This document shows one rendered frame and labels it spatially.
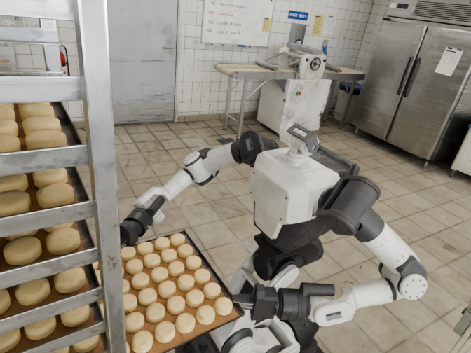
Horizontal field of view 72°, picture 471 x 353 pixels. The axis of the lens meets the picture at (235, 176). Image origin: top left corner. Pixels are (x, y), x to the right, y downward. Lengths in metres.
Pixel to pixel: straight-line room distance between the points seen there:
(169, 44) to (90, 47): 4.32
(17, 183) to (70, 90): 0.21
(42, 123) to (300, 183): 0.66
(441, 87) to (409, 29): 0.91
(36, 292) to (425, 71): 4.81
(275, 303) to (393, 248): 0.36
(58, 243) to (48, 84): 0.27
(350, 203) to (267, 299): 0.35
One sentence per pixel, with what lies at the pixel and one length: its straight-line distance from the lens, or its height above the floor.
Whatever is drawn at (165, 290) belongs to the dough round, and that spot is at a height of 0.97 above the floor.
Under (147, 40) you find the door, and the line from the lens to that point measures 4.63.
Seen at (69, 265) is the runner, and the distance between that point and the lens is 0.59.
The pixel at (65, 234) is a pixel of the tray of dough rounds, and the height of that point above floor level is 1.33.
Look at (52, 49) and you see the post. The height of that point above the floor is 1.56.
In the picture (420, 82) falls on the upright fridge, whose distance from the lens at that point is 5.03.
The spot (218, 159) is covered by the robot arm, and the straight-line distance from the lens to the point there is 1.26.
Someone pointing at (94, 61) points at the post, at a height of 1.63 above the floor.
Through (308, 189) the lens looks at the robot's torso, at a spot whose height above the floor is 1.27.
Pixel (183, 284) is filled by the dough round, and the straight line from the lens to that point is 1.00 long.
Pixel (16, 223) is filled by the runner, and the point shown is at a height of 1.41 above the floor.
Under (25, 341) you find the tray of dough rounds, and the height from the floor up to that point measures 1.13.
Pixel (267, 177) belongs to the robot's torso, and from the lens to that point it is 1.01.
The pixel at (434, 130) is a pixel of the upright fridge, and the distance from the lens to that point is 4.93.
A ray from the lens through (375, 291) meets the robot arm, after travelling 1.07.
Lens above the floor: 1.71
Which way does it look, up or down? 28 degrees down
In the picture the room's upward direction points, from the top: 8 degrees clockwise
